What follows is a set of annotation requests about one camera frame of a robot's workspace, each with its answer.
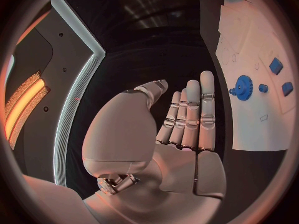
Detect white task board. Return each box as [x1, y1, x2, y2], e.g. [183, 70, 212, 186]
[215, 0, 298, 152]

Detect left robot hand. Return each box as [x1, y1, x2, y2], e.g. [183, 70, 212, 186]
[81, 70, 228, 224]

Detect blue block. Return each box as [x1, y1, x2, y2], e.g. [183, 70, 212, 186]
[268, 57, 284, 76]
[281, 81, 294, 97]

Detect blue gear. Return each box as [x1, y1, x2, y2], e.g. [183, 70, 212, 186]
[228, 75, 254, 101]

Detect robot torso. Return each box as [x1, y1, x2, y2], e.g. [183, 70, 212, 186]
[3, 0, 107, 188]

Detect glowing light bar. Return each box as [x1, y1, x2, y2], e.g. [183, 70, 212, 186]
[3, 70, 52, 151]

